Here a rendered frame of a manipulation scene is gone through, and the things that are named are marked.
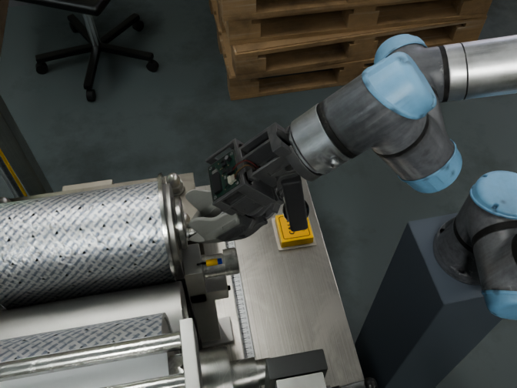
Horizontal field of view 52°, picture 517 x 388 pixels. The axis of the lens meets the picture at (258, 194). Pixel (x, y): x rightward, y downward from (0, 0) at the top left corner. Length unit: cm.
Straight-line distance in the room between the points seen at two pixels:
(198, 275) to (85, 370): 32
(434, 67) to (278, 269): 55
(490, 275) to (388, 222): 135
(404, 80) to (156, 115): 216
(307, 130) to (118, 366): 31
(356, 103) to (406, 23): 214
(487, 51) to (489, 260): 38
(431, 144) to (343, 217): 165
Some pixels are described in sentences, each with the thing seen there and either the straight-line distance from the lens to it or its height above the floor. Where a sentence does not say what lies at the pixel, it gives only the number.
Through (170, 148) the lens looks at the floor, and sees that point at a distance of 249.
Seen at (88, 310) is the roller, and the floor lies 123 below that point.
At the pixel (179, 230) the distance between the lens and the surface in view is 71.
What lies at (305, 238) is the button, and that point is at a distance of 111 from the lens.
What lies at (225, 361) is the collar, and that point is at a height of 137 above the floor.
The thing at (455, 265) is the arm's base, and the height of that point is 93.
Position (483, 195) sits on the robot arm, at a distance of 100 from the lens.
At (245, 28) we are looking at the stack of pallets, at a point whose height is 39.
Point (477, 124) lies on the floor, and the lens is 277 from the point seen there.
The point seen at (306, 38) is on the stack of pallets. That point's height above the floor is 30.
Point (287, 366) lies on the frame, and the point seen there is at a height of 144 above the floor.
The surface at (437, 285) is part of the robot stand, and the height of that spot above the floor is 90.
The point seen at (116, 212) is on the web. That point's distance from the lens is 70.
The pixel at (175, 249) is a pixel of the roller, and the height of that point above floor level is 127.
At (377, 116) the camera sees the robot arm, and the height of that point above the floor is 148.
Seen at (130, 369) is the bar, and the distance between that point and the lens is 47.
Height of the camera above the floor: 188
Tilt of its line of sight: 55 degrees down
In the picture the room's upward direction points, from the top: straight up
